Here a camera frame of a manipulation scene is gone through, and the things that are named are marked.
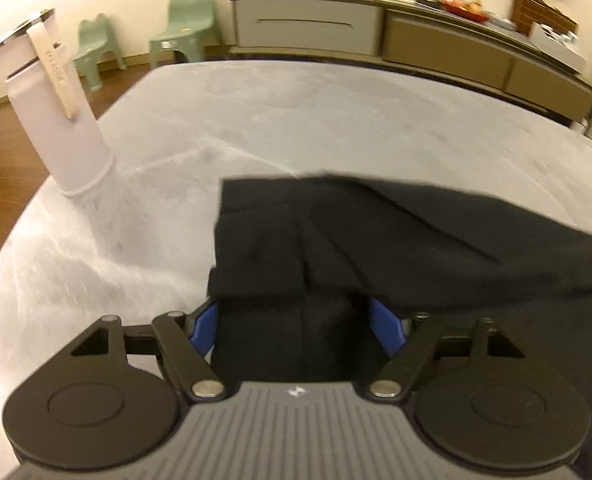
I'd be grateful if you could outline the red fruit tray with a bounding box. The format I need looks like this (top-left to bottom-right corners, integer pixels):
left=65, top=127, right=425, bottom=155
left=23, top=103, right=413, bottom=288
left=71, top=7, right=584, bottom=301
left=443, top=0, right=490, bottom=23

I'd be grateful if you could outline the white tray with cups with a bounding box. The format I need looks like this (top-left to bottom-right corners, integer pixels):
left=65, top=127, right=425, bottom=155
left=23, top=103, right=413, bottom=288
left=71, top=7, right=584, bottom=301
left=531, top=23, right=589, bottom=75

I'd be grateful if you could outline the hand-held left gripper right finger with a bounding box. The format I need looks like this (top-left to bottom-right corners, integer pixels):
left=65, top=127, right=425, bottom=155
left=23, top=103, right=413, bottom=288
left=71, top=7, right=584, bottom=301
left=360, top=298, right=526, bottom=403

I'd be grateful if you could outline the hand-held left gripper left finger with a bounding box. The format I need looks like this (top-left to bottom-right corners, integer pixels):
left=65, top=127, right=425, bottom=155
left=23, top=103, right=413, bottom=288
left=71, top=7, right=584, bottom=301
left=70, top=298, right=225, bottom=403

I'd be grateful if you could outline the black garment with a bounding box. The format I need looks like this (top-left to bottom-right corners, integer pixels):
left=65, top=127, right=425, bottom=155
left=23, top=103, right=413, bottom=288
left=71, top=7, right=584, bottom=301
left=207, top=172, right=592, bottom=384

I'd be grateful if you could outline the white insulated bottle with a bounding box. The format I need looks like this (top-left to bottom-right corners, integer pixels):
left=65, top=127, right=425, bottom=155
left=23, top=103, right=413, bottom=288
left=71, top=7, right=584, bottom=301
left=0, top=8, right=114, bottom=197

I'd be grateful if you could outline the brown woven box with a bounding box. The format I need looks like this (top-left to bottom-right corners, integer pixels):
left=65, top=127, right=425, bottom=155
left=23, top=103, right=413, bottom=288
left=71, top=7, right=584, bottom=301
left=513, top=0, right=579, bottom=37

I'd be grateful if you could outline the small green child chair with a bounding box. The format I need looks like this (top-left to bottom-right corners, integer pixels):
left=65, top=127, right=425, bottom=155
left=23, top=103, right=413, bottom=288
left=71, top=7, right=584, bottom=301
left=72, top=14, right=127, bottom=92

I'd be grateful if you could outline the grey long sideboard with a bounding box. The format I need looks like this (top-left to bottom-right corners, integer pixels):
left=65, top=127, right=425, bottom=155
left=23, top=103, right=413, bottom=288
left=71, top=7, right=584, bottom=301
left=225, top=0, right=592, bottom=123

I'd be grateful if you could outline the large green child chair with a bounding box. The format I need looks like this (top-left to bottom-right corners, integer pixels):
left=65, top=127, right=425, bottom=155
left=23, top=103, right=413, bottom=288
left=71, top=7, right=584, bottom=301
left=149, top=0, right=223, bottom=70

